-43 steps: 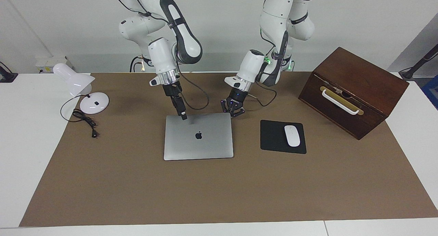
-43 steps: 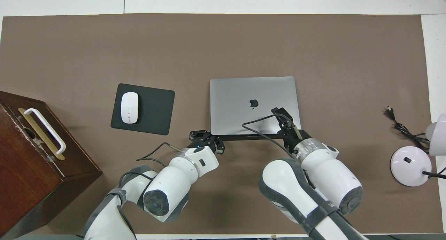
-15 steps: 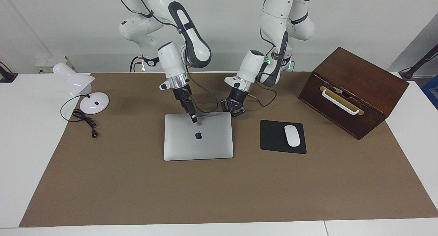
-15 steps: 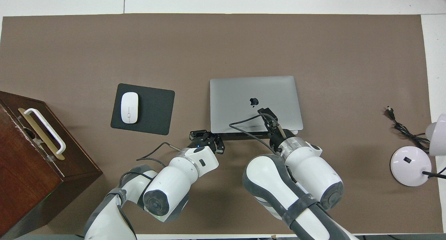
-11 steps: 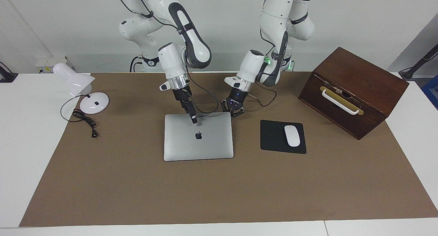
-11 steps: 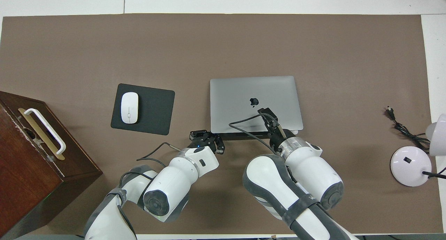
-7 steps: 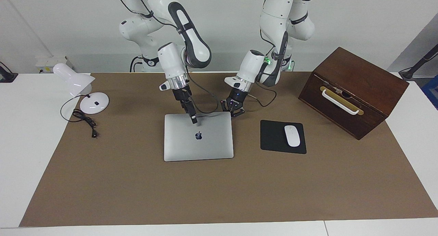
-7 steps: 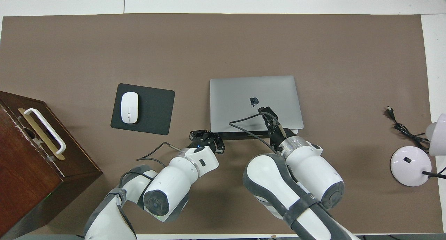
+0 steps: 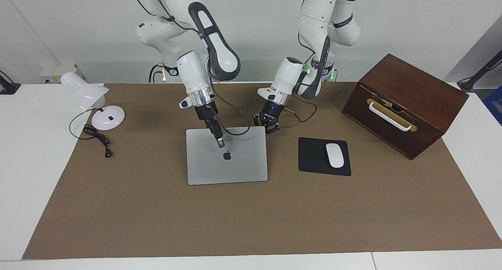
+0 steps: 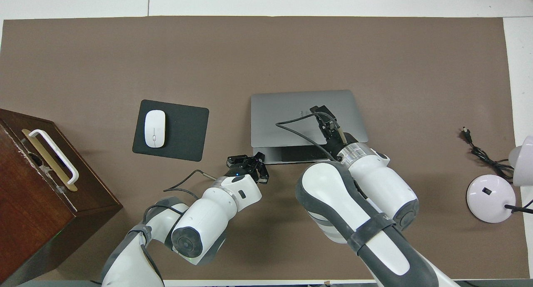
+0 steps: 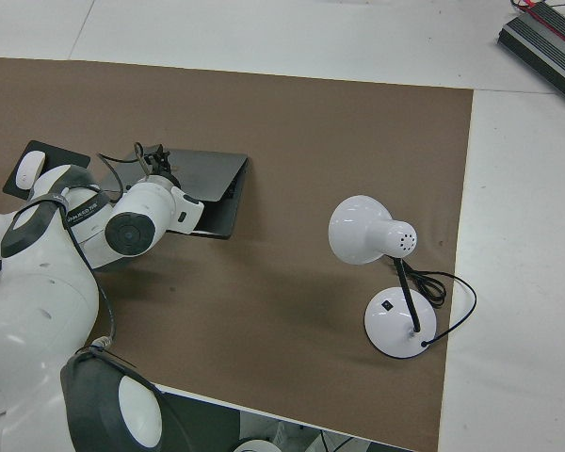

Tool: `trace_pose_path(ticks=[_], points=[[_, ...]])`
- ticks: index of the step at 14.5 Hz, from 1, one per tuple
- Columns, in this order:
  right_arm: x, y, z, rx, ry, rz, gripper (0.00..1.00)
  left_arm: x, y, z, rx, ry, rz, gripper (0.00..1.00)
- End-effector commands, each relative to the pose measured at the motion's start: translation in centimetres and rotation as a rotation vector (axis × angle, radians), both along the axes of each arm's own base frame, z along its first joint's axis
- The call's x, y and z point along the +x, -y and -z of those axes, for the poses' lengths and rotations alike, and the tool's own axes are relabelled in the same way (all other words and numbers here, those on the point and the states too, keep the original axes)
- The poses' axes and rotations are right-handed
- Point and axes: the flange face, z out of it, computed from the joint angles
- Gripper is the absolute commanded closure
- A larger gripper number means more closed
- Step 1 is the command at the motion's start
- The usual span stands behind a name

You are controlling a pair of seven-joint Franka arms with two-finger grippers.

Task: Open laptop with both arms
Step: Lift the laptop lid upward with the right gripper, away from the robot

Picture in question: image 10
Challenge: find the black mouse pad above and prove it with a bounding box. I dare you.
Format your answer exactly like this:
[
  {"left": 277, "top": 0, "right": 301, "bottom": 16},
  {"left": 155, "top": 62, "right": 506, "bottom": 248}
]
[{"left": 132, "top": 100, "right": 209, "bottom": 162}]

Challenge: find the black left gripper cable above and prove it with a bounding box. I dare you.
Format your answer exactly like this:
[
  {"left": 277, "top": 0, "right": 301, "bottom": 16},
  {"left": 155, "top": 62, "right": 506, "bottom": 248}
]
[{"left": 163, "top": 169, "right": 217, "bottom": 200}]

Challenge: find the silver laptop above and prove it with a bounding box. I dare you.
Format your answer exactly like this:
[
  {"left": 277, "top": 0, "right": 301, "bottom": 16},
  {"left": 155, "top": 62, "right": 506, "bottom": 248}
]
[{"left": 250, "top": 90, "right": 369, "bottom": 165}]

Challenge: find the black lamp power cable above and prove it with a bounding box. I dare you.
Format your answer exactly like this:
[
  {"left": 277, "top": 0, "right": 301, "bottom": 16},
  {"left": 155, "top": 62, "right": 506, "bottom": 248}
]
[{"left": 462, "top": 128, "right": 533, "bottom": 215}]

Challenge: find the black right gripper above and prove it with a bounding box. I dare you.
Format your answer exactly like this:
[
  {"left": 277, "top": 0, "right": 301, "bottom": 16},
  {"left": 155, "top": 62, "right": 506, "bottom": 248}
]
[{"left": 310, "top": 106, "right": 346, "bottom": 154}]

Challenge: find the white computer mouse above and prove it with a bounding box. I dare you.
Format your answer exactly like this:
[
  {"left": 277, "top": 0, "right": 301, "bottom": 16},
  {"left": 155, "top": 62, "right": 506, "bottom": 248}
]
[{"left": 144, "top": 110, "right": 166, "bottom": 149}]

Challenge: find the brown table mat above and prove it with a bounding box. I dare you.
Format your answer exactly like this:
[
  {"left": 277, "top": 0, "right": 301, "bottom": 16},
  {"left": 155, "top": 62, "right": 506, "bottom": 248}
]
[{"left": 0, "top": 16, "right": 530, "bottom": 281}]

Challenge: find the dark wooden box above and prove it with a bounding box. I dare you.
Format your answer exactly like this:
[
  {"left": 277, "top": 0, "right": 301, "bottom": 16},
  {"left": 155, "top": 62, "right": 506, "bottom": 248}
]
[{"left": 0, "top": 108, "right": 123, "bottom": 285}]

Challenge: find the white desk lamp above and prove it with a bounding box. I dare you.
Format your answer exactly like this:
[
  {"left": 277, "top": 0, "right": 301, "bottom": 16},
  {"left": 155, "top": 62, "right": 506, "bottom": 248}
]
[{"left": 466, "top": 136, "right": 533, "bottom": 224}]

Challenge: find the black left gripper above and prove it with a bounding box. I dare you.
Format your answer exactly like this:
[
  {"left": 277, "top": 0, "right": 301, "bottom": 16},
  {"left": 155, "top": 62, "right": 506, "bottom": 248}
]
[{"left": 226, "top": 152, "right": 270, "bottom": 184}]

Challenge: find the white box handle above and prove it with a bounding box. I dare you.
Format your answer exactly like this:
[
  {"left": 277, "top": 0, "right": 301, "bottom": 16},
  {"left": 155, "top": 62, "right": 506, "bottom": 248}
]
[{"left": 28, "top": 129, "right": 80, "bottom": 185}]

